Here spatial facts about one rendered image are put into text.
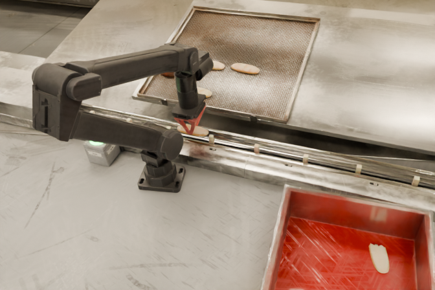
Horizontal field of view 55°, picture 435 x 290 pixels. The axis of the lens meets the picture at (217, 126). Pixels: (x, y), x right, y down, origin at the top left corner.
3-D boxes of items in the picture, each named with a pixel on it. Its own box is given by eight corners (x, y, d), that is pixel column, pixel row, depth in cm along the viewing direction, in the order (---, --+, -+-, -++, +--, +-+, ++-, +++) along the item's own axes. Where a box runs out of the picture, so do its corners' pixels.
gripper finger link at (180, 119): (206, 125, 124) (204, 100, 118) (197, 141, 119) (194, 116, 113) (186, 121, 126) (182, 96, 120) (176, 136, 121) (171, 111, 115)
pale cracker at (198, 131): (175, 131, 124) (174, 129, 123) (180, 123, 126) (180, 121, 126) (206, 138, 120) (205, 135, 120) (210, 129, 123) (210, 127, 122)
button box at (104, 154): (90, 170, 126) (79, 144, 119) (104, 153, 132) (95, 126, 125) (112, 176, 124) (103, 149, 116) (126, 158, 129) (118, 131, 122)
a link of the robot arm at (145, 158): (143, 164, 112) (158, 171, 110) (136, 136, 106) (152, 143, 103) (164, 144, 118) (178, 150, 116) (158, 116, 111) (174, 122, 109)
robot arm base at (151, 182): (137, 189, 115) (179, 193, 112) (131, 169, 109) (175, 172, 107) (146, 167, 121) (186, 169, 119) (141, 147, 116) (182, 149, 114)
